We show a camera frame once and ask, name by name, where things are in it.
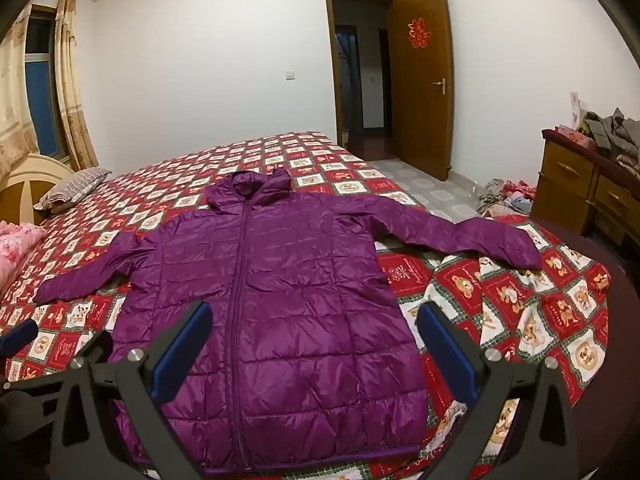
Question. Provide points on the striped pillow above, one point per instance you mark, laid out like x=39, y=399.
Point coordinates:
x=70, y=191

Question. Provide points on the pink floral blanket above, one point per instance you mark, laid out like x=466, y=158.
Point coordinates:
x=20, y=255

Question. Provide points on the wooden dresser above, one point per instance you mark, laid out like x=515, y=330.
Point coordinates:
x=570, y=180

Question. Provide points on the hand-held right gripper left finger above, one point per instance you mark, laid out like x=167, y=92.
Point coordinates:
x=184, y=352

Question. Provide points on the red paper door decoration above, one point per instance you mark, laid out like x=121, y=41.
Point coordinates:
x=419, y=33

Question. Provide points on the pile of clothes on dresser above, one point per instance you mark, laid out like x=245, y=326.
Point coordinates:
x=610, y=130

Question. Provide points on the cream wooden headboard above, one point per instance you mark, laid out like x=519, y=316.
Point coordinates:
x=27, y=175

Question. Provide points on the brown wooden door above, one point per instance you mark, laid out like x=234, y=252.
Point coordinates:
x=422, y=125

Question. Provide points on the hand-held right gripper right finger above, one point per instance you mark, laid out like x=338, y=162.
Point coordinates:
x=446, y=355

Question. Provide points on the window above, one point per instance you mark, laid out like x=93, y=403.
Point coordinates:
x=44, y=90

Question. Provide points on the purple down jacket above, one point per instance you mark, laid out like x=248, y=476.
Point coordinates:
x=300, y=310

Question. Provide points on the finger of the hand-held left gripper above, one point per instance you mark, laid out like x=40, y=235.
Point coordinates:
x=100, y=345
x=15, y=339

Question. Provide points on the bed with red printed sheet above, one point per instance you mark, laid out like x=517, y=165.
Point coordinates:
x=525, y=300

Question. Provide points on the pile of clothes on floor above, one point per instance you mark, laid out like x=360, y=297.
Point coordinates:
x=505, y=197

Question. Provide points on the brown door frame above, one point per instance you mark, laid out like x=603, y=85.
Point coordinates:
x=330, y=60

